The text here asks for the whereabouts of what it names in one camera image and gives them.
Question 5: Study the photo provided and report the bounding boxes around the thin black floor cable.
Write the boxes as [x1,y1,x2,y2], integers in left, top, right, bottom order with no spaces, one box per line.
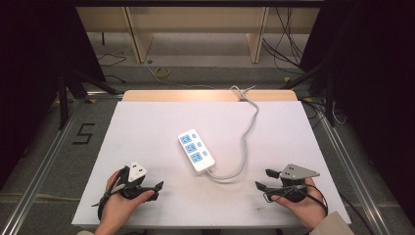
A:
[97,53,128,84]

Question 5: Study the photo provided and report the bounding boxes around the person's right hand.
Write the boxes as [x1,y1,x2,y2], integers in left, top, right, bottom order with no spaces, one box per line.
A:
[269,177,328,230]

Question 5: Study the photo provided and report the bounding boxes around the tangled floor cables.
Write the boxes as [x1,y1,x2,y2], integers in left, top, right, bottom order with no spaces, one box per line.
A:
[300,96,347,126]

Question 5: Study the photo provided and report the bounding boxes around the white power strip blue sockets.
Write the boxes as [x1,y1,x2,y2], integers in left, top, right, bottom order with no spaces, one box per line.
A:
[177,128,216,174]

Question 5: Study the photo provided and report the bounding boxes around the black metal stand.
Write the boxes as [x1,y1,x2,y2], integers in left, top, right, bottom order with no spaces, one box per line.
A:
[56,69,119,131]
[279,60,338,127]

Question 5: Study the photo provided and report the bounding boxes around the grey power strip cable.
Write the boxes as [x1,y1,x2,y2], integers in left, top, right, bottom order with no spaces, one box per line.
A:
[207,84,260,181]

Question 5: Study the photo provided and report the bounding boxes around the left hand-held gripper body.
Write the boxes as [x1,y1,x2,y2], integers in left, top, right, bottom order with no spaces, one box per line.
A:
[117,161,155,201]

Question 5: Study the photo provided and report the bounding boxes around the person's left hand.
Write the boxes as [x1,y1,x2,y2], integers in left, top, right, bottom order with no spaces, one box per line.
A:
[94,169,157,235]

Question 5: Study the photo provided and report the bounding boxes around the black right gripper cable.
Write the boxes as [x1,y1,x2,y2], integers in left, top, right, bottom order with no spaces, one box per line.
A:
[262,183,375,235]

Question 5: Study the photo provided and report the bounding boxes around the beige wooden shelf unit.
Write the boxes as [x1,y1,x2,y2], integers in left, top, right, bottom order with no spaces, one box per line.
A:
[75,6,321,65]

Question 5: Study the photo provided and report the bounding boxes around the yellow cable coil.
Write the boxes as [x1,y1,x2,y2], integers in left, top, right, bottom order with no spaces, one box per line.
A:
[153,66,171,79]

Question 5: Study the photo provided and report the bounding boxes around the black hanging cables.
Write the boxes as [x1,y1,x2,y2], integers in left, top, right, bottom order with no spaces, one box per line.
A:
[261,6,315,71]

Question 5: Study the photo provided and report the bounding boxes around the white board sheet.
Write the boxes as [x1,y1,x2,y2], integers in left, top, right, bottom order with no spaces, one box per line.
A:
[70,100,352,229]

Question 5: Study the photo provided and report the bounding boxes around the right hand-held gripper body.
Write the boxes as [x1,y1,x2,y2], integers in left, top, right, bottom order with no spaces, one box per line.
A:
[278,163,321,204]

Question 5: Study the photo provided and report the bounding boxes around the aluminium floor rail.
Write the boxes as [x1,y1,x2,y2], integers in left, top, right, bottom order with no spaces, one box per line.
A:
[311,109,393,235]
[0,97,86,235]

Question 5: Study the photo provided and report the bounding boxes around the black curtain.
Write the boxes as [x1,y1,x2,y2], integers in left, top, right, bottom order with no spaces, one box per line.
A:
[299,0,415,227]
[0,0,107,192]

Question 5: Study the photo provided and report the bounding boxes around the wooden table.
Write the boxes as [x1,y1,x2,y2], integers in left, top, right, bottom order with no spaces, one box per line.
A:
[121,89,299,103]

